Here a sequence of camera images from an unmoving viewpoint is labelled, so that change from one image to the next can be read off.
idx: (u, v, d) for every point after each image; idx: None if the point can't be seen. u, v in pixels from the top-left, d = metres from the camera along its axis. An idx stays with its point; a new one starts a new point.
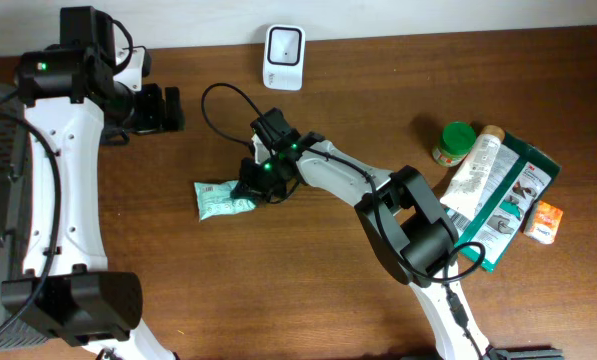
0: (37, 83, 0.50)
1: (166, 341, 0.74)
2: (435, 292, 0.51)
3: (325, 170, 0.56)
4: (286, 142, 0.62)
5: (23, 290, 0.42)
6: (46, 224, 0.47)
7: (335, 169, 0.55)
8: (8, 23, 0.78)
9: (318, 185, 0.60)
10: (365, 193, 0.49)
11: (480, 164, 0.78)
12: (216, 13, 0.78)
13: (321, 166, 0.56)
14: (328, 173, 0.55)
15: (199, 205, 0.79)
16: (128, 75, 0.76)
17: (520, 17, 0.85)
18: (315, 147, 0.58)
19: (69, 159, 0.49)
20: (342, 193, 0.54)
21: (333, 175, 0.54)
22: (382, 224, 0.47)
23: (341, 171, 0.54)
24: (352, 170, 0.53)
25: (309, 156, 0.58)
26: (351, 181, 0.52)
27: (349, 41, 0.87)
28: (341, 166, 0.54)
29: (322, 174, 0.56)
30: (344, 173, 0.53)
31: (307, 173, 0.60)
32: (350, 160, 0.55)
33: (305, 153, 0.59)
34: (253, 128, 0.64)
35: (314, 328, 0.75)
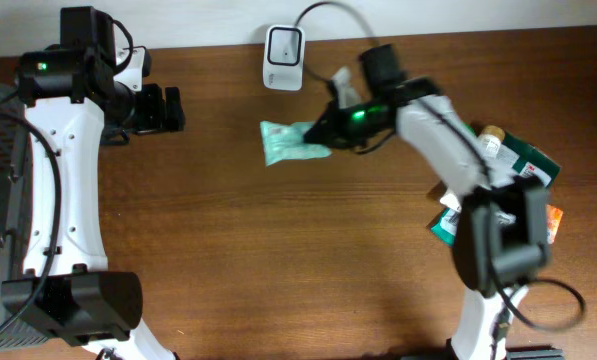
0: (38, 83, 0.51)
1: (167, 341, 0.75)
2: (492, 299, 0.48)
3: (435, 132, 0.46)
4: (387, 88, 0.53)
5: (23, 290, 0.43)
6: (46, 224, 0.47)
7: (446, 134, 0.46)
8: (8, 23, 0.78)
9: (412, 139, 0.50)
10: (475, 187, 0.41)
11: None
12: (216, 13, 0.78)
13: (427, 125, 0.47)
14: (435, 135, 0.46)
15: (266, 147, 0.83)
16: (130, 74, 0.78)
17: (520, 17, 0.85)
18: (428, 99, 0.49)
19: (69, 159, 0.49)
20: (442, 165, 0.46)
21: (443, 140, 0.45)
22: (482, 227, 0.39)
23: (453, 138, 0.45)
24: (466, 148, 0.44)
25: (417, 110, 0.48)
26: (464, 160, 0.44)
27: (349, 41, 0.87)
28: (455, 135, 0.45)
29: (428, 134, 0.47)
30: (458, 147, 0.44)
31: (408, 124, 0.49)
32: (464, 131, 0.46)
33: (430, 100, 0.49)
34: (362, 64, 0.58)
35: (314, 328, 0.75)
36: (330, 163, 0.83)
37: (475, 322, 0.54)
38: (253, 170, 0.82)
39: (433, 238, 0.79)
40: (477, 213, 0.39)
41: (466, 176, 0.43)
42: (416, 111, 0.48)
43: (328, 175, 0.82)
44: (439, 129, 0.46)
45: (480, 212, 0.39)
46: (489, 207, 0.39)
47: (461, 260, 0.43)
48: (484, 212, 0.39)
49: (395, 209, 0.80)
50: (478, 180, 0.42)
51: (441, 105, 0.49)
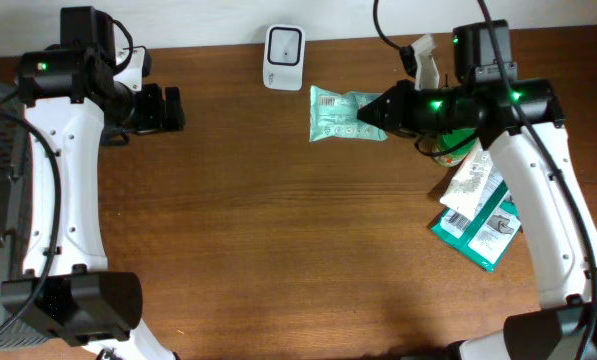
0: (38, 83, 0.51)
1: (167, 341, 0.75)
2: None
3: (542, 188, 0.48)
4: (492, 85, 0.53)
5: (23, 290, 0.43)
6: (46, 224, 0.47)
7: (553, 195, 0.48)
8: (7, 22, 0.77)
9: (505, 164, 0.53)
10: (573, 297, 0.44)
11: (480, 164, 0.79)
12: (217, 13, 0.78)
13: (538, 177, 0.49)
14: (539, 189, 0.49)
15: (312, 118, 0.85)
16: (130, 74, 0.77)
17: (521, 17, 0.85)
18: (545, 130, 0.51)
19: (69, 159, 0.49)
20: (536, 225, 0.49)
21: (548, 202, 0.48)
22: (569, 339, 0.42)
23: (561, 205, 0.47)
24: (574, 227, 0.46)
25: (528, 151, 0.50)
26: (569, 250, 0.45)
27: (350, 41, 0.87)
28: (564, 208, 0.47)
29: (531, 183, 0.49)
30: (565, 228, 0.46)
31: (511, 150, 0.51)
32: (575, 202, 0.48)
33: (541, 127, 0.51)
34: (463, 45, 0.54)
35: (314, 328, 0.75)
36: (331, 164, 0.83)
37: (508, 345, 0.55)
38: (253, 170, 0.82)
39: (433, 238, 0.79)
40: (566, 328, 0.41)
41: (564, 269, 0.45)
42: (530, 157, 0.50)
43: (328, 175, 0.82)
44: (546, 184, 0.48)
45: (568, 324, 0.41)
46: (584, 326, 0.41)
47: (524, 337, 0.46)
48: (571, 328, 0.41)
49: (396, 209, 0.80)
50: (577, 272, 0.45)
51: (556, 149, 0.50)
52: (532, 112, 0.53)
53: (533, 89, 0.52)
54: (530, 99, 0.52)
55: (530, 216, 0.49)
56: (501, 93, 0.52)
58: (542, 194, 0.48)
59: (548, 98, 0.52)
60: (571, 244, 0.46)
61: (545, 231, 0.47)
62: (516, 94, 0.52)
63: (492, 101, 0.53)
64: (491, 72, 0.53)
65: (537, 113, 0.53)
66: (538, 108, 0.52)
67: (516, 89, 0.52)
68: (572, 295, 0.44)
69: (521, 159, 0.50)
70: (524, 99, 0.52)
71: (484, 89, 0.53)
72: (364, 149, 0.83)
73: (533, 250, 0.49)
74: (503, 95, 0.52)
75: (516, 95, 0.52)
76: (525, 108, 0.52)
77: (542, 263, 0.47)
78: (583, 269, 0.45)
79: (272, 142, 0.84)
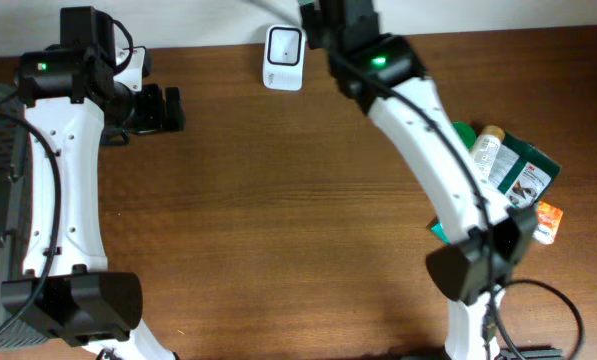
0: (38, 84, 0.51)
1: (167, 341, 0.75)
2: (476, 308, 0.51)
3: (425, 143, 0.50)
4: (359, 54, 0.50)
5: (23, 290, 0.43)
6: (46, 224, 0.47)
7: (434, 146, 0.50)
8: (8, 22, 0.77)
9: (386, 128, 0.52)
10: (470, 230, 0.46)
11: (480, 165, 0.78)
12: (217, 13, 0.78)
13: (417, 133, 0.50)
14: (422, 145, 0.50)
15: None
16: (130, 75, 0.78)
17: (521, 16, 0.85)
18: (407, 87, 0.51)
19: (69, 159, 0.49)
20: (426, 175, 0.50)
21: (432, 154, 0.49)
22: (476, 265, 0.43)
23: (442, 153, 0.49)
24: (456, 167, 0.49)
25: (400, 110, 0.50)
26: (457, 192, 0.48)
27: None
28: (444, 149, 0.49)
29: (415, 141, 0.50)
30: (449, 170, 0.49)
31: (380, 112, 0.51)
32: (454, 145, 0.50)
33: (405, 85, 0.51)
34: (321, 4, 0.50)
35: (314, 328, 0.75)
36: (331, 164, 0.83)
37: (463, 325, 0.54)
38: (253, 170, 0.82)
39: (433, 238, 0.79)
40: (473, 258, 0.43)
41: (460, 208, 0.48)
42: (405, 115, 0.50)
43: (328, 176, 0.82)
44: (427, 138, 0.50)
45: (472, 253, 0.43)
46: (487, 250, 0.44)
47: (446, 277, 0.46)
48: (478, 256, 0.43)
49: (395, 209, 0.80)
50: (470, 208, 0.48)
51: (428, 101, 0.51)
52: (393, 74, 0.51)
53: (394, 52, 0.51)
54: (394, 61, 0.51)
55: (422, 170, 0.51)
56: (362, 54, 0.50)
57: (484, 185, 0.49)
58: (425, 149, 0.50)
59: (408, 57, 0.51)
60: (458, 185, 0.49)
61: (434, 180, 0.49)
62: (378, 60, 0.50)
63: (361, 69, 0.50)
64: (362, 27, 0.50)
65: (401, 74, 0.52)
66: (404, 70, 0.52)
67: (380, 53, 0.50)
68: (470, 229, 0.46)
69: (397, 121, 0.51)
70: (390, 62, 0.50)
71: (357, 58, 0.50)
72: (364, 149, 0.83)
73: (433, 200, 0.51)
74: (366, 58, 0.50)
75: (377, 60, 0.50)
76: (387, 70, 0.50)
77: (442, 209, 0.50)
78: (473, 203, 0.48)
79: (272, 142, 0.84)
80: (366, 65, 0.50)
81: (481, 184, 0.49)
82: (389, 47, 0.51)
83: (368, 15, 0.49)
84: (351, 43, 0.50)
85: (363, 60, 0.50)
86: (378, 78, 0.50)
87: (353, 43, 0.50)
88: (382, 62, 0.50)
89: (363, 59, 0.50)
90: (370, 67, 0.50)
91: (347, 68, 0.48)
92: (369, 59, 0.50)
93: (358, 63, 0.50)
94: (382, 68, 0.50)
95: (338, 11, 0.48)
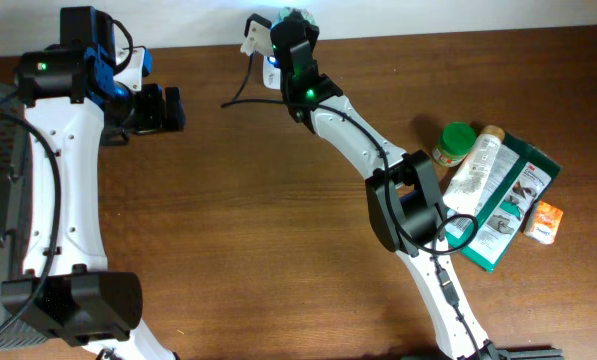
0: (38, 84, 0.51)
1: (167, 341, 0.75)
2: (423, 265, 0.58)
3: (341, 128, 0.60)
4: (296, 88, 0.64)
5: (23, 290, 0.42)
6: (45, 224, 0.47)
7: (349, 130, 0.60)
8: (9, 22, 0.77)
9: (326, 137, 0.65)
10: (376, 169, 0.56)
11: (480, 164, 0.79)
12: (217, 13, 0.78)
13: (335, 124, 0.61)
14: (341, 133, 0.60)
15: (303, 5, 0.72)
16: (131, 73, 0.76)
17: (521, 16, 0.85)
18: (330, 101, 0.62)
19: (69, 159, 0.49)
20: (349, 154, 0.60)
21: (345, 134, 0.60)
22: (383, 198, 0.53)
23: (351, 130, 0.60)
24: (363, 137, 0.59)
25: (324, 112, 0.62)
26: (365, 150, 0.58)
27: (349, 41, 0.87)
28: (355, 128, 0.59)
29: (336, 133, 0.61)
30: (358, 139, 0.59)
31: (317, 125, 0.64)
32: (361, 123, 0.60)
33: (329, 100, 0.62)
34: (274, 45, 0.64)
35: (314, 329, 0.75)
36: (330, 163, 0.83)
37: (431, 301, 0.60)
38: (253, 170, 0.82)
39: None
40: (379, 190, 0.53)
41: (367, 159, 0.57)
42: (326, 112, 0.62)
43: (328, 176, 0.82)
44: (343, 126, 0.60)
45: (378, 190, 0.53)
46: (390, 184, 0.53)
47: (379, 223, 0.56)
48: (385, 188, 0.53)
49: None
50: (375, 161, 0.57)
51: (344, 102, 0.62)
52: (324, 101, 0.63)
53: (322, 86, 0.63)
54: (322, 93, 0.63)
55: (346, 150, 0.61)
56: (298, 87, 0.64)
57: (387, 144, 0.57)
58: (343, 132, 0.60)
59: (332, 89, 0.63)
60: (363, 145, 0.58)
61: (350, 152, 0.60)
62: (308, 91, 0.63)
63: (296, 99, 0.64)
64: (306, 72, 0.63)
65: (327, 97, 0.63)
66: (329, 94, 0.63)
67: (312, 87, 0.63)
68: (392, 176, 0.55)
69: (322, 120, 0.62)
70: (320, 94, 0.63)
71: (293, 90, 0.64)
72: None
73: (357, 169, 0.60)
74: (302, 91, 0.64)
75: (309, 92, 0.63)
76: (317, 94, 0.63)
77: (360, 170, 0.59)
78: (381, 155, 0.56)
79: (271, 142, 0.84)
80: (301, 96, 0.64)
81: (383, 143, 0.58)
82: (319, 82, 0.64)
83: (309, 67, 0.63)
84: (296, 84, 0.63)
85: (301, 93, 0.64)
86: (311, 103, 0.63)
87: (297, 82, 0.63)
88: (314, 93, 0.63)
89: (299, 92, 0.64)
90: (305, 96, 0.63)
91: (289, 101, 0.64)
92: (304, 91, 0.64)
93: (296, 96, 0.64)
94: (314, 97, 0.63)
95: (286, 61, 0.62)
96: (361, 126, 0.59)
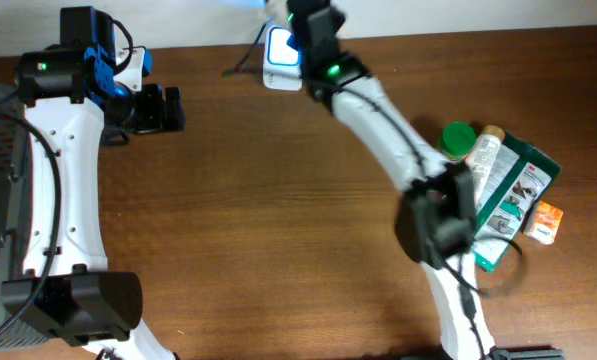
0: (38, 83, 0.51)
1: (167, 341, 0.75)
2: (446, 277, 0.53)
3: (372, 120, 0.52)
4: (313, 64, 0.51)
5: (23, 290, 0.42)
6: (46, 224, 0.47)
7: (380, 124, 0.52)
8: (8, 22, 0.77)
9: (350, 124, 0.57)
10: (414, 177, 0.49)
11: (479, 165, 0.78)
12: (217, 13, 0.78)
13: (363, 114, 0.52)
14: (372, 125, 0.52)
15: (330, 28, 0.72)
16: (131, 74, 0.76)
17: (521, 16, 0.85)
18: (357, 84, 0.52)
19: (69, 159, 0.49)
20: (380, 153, 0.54)
21: (377, 129, 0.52)
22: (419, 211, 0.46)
23: (383, 124, 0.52)
24: (398, 134, 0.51)
25: (352, 97, 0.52)
26: (398, 151, 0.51)
27: (350, 40, 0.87)
28: (387, 122, 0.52)
29: (366, 125, 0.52)
30: (392, 136, 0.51)
31: (341, 111, 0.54)
32: (395, 117, 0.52)
33: (355, 83, 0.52)
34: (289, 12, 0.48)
35: (314, 329, 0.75)
36: (330, 163, 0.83)
37: (445, 306, 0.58)
38: (253, 170, 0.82)
39: None
40: (417, 203, 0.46)
41: (401, 162, 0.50)
42: (355, 98, 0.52)
43: (328, 176, 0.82)
44: (374, 117, 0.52)
45: (415, 201, 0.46)
46: (428, 196, 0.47)
47: (408, 235, 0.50)
48: (423, 202, 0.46)
49: None
50: (411, 168, 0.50)
51: (372, 86, 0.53)
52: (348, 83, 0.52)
53: (346, 63, 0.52)
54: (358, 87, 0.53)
55: (372, 142, 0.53)
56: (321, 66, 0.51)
57: (424, 146, 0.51)
58: (372, 125, 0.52)
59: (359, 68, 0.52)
60: (397, 145, 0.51)
61: (381, 151, 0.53)
62: (334, 69, 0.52)
63: (316, 77, 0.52)
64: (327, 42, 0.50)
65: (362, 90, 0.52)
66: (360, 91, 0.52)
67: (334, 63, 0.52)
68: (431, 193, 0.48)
69: (349, 107, 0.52)
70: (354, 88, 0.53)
71: (312, 67, 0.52)
72: None
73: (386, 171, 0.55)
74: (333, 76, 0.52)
75: (333, 70, 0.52)
76: (342, 79, 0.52)
77: (391, 175, 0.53)
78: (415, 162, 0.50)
79: (271, 142, 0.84)
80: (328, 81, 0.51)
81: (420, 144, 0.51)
82: (342, 58, 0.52)
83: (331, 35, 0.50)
84: (314, 58, 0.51)
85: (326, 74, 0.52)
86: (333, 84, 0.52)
87: (316, 56, 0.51)
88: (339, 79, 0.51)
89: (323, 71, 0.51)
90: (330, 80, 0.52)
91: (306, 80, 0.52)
92: (326, 70, 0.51)
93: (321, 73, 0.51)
94: (338, 75, 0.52)
95: (301, 29, 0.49)
96: (396, 122, 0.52)
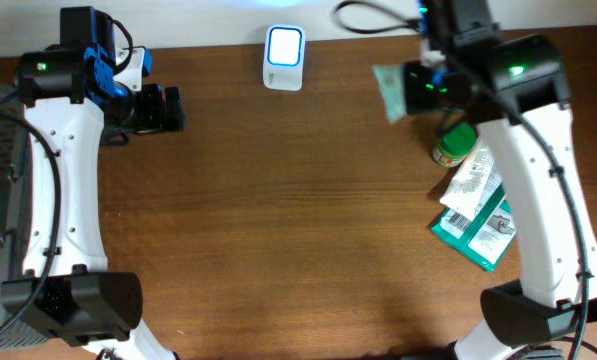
0: (37, 83, 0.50)
1: (167, 341, 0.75)
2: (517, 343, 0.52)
3: (539, 182, 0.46)
4: (481, 59, 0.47)
5: (23, 290, 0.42)
6: (46, 224, 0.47)
7: (548, 191, 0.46)
8: (8, 22, 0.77)
9: (495, 144, 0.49)
10: (555, 298, 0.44)
11: (480, 165, 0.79)
12: (217, 13, 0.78)
13: (529, 170, 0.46)
14: (531, 182, 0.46)
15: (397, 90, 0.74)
16: (131, 74, 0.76)
17: (520, 16, 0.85)
18: (539, 80, 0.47)
19: (69, 159, 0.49)
20: (524, 225, 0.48)
21: (538, 197, 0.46)
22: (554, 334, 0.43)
23: (556, 200, 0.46)
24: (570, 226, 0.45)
25: (518, 132, 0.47)
26: (558, 258, 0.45)
27: (349, 41, 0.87)
28: (563, 195, 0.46)
29: (522, 176, 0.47)
30: (564, 221, 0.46)
31: (497, 133, 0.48)
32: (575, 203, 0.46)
33: (533, 111, 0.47)
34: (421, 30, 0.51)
35: (315, 329, 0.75)
36: (331, 164, 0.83)
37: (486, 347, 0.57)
38: (253, 171, 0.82)
39: (433, 238, 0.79)
40: (556, 327, 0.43)
41: (549, 265, 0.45)
42: (529, 151, 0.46)
43: (328, 176, 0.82)
44: (547, 179, 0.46)
45: (556, 321, 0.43)
46: (572, 319, 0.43)
47: (511, 321, 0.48)
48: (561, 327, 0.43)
49: (396, 209, 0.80)
50: (562, 274, 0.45)
51: (548, 137, 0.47)
52: (530, 84, 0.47)
53: (533, 56, 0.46)
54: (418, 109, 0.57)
55: (514, 183, 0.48)
56: (497, 65, 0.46)
57: (594, 252, 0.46)
58: (536, 182, 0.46)
59: (549, 60, 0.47)
60: (565, 248, 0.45)
61: (531, 221, 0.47)
62: (515, 69, 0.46)
63: (488, 77, 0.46)
64: (479, 35, 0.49)
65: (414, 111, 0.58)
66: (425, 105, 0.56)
67: (515, 63, 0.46)
68: (556, 307, 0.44)
69: (517, 151, 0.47)
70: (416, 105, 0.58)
71: (472, 61, 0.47)
72: (363, 148, 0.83)
73: (520, 239, 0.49)
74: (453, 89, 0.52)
75: (514, 69, 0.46)
76: (524, 84, 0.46)
77: (528, 253, 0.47)
78: (575, 272, 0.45)
79: (271, 142, 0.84)
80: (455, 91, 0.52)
81: (589, 253, 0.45)
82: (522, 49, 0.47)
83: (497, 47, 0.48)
84: (474, 54, 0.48)
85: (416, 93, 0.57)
86: (509, 85, 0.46)
87: (475, 54, 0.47)
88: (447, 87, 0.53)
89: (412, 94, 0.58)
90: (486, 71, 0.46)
91: (471, 80, 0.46)
92: (505, 68, 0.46)
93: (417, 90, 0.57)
94: (521, 73, 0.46)
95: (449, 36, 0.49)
96: (573, 204, 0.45)
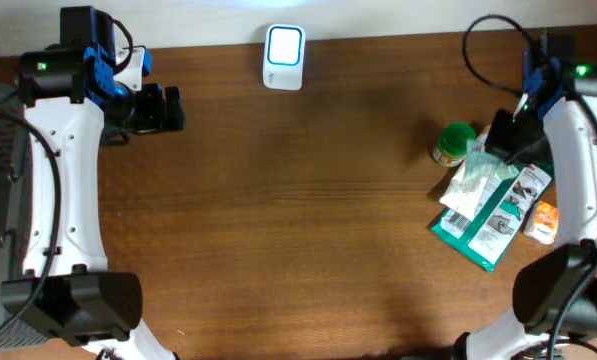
0: (37, 83, 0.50)
1: (167, 341, 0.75)
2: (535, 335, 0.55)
3: (585, 146, 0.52)
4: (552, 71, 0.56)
5: (23, 290, 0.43)
6: (46, 224, 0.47)
7: (593, 157, 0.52)
8: (8, 22, 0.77)
9: (550, 126, 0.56)
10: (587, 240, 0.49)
11: None
12: (217, 13, 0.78)
13: (580, 137, 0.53)
14: (579, 147, 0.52)
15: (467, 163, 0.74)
16: (130, 73, 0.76)
17: (520, 16, 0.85)
18: (592, 86, 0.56)
19: (69, 159, 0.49)
20: (566, 188, 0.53)
21: (584, 158, 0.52)
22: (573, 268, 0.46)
23: (596, 162, 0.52)
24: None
25: (577, 113, 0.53)
26: (594, 211, 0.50)
27: (350, 41, 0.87)
28: None
29: (574, 142, 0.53)
30: None
31: (555, 112, 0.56)
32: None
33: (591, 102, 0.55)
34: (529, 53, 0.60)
35: (315, 329, 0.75)
36: (331, 164, 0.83)
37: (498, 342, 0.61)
38: (253, 170, 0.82)
39: (433, 238, 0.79)
40: (574, 260, 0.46)
41: (587, 214, 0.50)
42: (580, 121, 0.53)
43: (328, 176, 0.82)
44: (591, 147, 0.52)
45: (576, 252, 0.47)
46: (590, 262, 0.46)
47: (537, 276, 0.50)
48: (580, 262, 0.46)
49: (396, 209, 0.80)
50: (595, 225, 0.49)
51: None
52: (586, 88, 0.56)
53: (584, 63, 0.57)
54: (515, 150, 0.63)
55: (564, 150, 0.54)
56: (569, 68, 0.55)
57: None
58: (582, 144, 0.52)
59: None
60: None
61: (574, 179, 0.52)
62: (580, 69, 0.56)
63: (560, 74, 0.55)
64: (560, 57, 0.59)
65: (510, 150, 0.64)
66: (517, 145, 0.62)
67: (582, 65, 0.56)
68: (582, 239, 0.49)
69: (571, 122, 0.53)
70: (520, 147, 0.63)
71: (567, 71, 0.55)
72: (364, 148, 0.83)
73: (561, 199, 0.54)
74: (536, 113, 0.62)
75: (579, 69, 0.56)
76: (584, 83, 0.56)
77: (567, 208, 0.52)
78: None
79: (271, 142, 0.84)
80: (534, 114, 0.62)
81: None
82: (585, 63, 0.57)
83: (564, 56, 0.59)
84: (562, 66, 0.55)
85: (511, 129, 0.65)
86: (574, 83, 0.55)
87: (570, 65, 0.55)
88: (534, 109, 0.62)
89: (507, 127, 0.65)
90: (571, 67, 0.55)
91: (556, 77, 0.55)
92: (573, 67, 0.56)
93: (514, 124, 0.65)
94: (582, 76, 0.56)
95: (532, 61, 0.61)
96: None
